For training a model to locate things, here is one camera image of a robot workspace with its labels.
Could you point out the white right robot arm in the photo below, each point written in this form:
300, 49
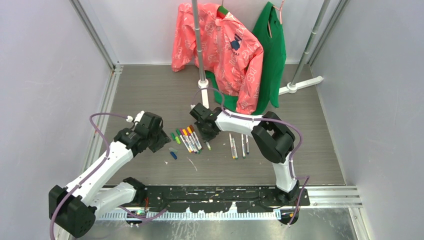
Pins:
273, 138

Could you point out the left rack pole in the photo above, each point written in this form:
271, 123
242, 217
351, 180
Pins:
197, 32

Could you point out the pink printed jacket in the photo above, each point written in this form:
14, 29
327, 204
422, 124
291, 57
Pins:
229, 50

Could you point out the light green pen cap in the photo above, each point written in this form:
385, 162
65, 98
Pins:
178, 139

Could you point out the blue pen cap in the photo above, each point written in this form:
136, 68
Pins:
173, 155

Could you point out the green hanging shirt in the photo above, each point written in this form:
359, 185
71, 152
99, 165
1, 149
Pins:
273, 63

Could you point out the clear pen cap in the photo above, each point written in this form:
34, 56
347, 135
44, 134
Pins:
171, 149

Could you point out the dark green cap marker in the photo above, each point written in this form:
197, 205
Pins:
247, 146

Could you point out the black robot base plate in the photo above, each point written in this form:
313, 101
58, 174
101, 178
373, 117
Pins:
217, 202

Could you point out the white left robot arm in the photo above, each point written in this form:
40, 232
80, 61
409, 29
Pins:
76, 206

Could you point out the white left rack foot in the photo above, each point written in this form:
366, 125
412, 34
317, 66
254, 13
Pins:
204, 94

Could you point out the dark green pen cap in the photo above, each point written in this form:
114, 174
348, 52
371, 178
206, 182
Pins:
173, 136

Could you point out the rack pole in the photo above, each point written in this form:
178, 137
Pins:
197, 32
310, 42

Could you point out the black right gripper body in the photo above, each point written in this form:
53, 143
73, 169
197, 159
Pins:
206, 135

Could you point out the brown cap marker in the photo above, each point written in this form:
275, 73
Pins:
197, 139

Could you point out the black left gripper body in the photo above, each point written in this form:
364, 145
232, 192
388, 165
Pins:
157, 139

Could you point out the right rack pole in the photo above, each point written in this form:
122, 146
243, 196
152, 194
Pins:
310, 42

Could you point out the pink clothes hanger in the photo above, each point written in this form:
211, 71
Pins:
278, 14

